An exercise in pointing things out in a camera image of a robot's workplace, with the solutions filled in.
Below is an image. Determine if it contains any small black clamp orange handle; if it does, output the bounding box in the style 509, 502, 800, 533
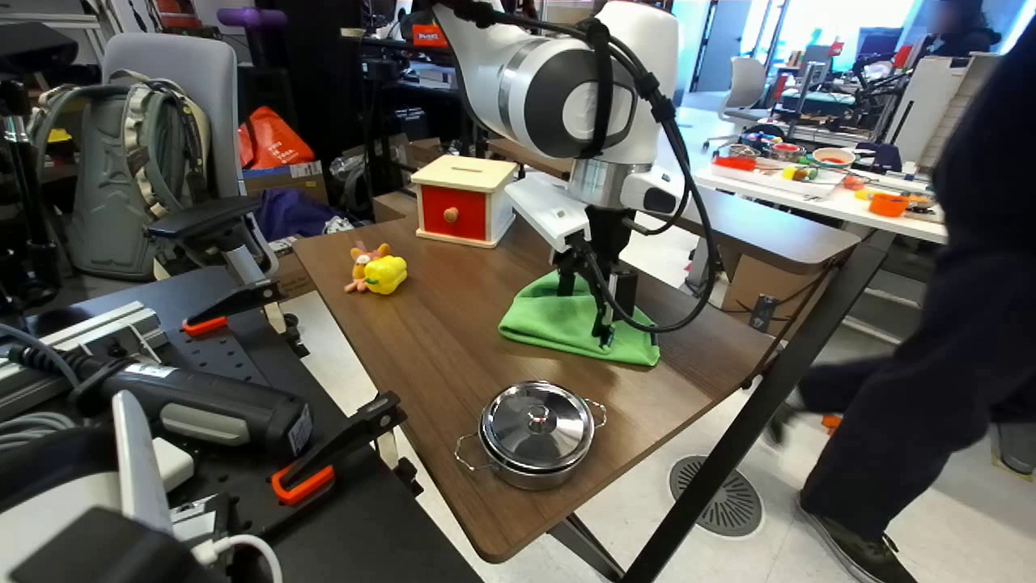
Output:
177, 282, 283, 342

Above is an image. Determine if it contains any green cloth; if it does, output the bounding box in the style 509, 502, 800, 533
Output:
496, 269, 663, 372

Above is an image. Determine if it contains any steel pot with lid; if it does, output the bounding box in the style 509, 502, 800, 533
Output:
450, 374, 613, 491

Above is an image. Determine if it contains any black and grey device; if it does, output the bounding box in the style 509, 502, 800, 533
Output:
102, 358, 316, 455

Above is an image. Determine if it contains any distant person in dark top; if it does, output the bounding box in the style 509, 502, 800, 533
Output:
938, 0, 992, 48

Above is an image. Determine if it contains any white plastic panel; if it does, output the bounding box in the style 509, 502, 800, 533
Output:
110, 384, 176, 533

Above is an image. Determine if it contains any large black clamp orange handle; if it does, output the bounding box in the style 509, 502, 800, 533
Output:
269, 390, 410, 511

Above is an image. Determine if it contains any aluminium rail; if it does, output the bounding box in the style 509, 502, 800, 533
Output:
0, 302, 165, 383

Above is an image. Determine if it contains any grey office chair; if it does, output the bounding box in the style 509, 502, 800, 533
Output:
99, 29, 283, 292

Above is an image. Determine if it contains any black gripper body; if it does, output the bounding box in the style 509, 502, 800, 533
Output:
579, 201, 640, 278

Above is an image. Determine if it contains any orange block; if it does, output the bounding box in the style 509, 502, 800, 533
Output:
868, 191, 910, 219

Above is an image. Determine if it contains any person in black clothes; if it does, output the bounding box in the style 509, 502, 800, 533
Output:
766, 29, 1036, 583

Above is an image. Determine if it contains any white board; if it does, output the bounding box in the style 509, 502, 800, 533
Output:
915, 52, 1001, 175

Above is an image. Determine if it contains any dark blue bag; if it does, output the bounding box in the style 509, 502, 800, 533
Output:
257, 188, 341, 242

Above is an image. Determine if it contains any cardboard box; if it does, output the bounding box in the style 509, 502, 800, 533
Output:
718, 252, 835, 327

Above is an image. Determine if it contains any wooden box with red drawer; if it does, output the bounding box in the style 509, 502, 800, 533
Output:
407, 153, 521, 250

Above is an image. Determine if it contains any round floor drain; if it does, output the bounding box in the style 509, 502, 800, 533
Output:
667, 453, 764, 542

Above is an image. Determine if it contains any white work table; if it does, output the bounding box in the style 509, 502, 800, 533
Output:
694, 160, 951, 245

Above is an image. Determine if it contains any grey backpack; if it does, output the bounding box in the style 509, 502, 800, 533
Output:
36, 70, 214, 285

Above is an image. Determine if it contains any orange bag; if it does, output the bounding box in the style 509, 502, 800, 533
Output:
236, 105, 320, 172

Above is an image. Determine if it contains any yellow plush toy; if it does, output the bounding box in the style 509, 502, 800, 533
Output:
343, 241, 414, 297

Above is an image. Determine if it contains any red bin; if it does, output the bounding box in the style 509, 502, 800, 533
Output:
405, 18, 454, 52

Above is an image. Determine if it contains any white cable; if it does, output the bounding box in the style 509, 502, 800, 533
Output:
190, 530, 288, 583

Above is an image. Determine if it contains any black desk leg frame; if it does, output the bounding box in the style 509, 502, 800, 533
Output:
546, 229, 899, 583

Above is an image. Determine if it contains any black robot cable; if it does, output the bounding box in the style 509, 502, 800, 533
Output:
587, 16, 723, 337

